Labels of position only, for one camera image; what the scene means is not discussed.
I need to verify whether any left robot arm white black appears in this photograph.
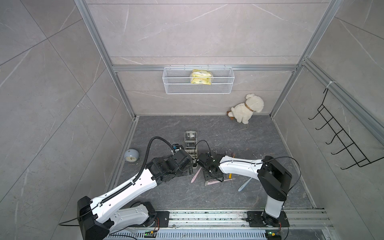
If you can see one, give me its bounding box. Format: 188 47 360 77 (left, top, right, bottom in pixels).
77 150 193 240

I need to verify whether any yellow wipes packet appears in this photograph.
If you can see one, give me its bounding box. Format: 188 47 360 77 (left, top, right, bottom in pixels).
190 70 213 85

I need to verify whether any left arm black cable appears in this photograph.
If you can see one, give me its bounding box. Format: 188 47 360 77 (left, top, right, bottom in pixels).
131 136 176 184

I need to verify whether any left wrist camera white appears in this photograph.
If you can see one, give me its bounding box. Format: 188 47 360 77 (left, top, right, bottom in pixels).
172 144 184 153

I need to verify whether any white wire mesh basket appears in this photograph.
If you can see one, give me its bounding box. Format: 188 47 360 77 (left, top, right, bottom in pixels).
163 67 235 95

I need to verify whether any cream toothbrush holder organizer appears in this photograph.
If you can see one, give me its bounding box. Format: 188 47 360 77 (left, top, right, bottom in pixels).
185 131 198 159

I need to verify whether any black wire hook rack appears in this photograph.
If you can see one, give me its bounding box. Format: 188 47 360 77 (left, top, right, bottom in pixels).
308 88 384 170

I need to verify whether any pink toothbrush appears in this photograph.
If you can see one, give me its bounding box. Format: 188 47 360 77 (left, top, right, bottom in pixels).
205 178 235 186
191 167 202 183

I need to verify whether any white plush dog toy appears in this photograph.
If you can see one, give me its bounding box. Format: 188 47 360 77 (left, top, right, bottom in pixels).
227 94 264 125

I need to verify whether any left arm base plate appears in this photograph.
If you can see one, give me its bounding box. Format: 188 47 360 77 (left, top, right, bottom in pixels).
131 211 170 228

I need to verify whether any aluminium mounting rail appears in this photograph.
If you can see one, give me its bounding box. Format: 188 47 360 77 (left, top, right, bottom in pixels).
104 209 334 230

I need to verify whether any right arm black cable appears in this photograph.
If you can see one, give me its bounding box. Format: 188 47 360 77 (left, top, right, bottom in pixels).
194 139 302 193

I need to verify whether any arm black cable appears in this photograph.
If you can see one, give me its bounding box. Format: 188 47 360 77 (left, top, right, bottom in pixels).
194 139 302 193
131 136 176 184

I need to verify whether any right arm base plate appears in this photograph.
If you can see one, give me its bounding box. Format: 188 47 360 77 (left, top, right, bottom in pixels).
246 211 290 228

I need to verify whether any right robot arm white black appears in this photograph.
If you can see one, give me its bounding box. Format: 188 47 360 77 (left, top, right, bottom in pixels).
197 154 292 228

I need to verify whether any pale blue toothbrush lower right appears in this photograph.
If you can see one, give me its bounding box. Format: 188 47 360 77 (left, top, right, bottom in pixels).
238 178 253 192

